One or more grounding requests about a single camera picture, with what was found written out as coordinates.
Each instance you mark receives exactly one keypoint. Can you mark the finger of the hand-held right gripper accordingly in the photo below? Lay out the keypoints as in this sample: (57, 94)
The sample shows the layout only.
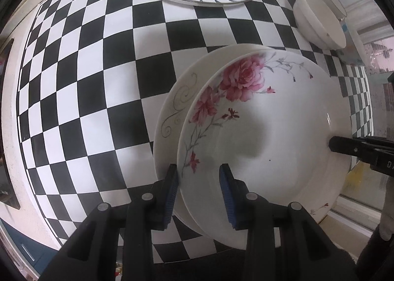
(347, 145)

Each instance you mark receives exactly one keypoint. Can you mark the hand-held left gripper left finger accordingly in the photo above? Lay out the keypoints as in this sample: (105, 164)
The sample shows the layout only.
(172, 196)

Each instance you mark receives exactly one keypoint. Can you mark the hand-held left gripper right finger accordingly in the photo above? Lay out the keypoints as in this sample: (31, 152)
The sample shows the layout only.
(226, 196)

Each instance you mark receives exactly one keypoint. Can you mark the white plate with pink roses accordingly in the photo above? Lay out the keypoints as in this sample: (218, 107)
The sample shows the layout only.
(286, 114)

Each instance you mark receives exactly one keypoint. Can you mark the white plate with swirl pattern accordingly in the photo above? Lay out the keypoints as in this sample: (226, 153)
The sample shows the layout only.
(175, 108)

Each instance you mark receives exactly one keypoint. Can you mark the plain white bowl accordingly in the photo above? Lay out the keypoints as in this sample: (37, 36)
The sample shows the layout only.
(311, 19)

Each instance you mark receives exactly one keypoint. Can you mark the person's right forearm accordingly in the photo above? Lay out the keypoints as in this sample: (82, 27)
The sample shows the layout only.
(377, 253)

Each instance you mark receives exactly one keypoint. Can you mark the person's right hand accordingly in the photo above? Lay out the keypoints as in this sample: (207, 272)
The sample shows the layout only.
(387, 216)

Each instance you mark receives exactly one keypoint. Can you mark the sliding glass door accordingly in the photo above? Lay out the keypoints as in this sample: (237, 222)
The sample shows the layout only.
(372, 53)

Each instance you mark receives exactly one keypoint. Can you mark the black and white checkered mat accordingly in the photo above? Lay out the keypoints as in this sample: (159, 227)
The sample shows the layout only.
(92, 84)

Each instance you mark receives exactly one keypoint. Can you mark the blue cabinet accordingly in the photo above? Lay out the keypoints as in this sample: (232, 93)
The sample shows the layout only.
(24, 253)

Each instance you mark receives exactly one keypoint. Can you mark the black induction cooker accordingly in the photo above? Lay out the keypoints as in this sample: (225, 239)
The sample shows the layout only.
(7, 133)

